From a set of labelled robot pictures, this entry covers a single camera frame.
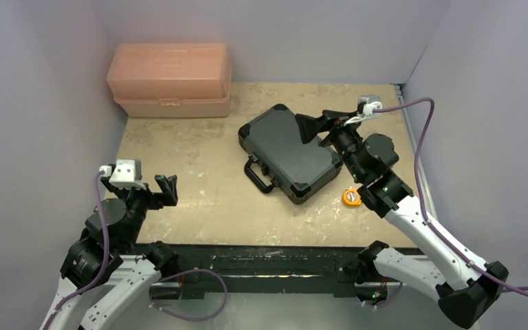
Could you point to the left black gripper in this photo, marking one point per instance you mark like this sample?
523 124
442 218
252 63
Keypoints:
166 185

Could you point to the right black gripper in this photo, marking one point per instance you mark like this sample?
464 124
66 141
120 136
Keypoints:
331 126

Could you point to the black poker set case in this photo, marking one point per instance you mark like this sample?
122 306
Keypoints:
277 158

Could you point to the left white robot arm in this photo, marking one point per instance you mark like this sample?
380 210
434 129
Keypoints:
111 231

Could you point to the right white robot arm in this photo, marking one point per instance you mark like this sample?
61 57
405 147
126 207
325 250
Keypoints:
463 284

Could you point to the yellow measuring tape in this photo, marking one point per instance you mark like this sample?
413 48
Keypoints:
351 198

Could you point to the pink plastic storage box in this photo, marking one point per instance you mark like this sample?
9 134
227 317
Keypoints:
172 80

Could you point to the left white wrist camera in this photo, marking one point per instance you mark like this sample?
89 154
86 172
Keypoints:
125 173

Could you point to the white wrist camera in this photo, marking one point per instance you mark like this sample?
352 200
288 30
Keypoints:
368 108
125 173

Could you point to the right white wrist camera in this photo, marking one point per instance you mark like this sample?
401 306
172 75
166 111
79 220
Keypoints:
368 108

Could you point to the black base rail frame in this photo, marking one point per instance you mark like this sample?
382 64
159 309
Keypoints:
261 269

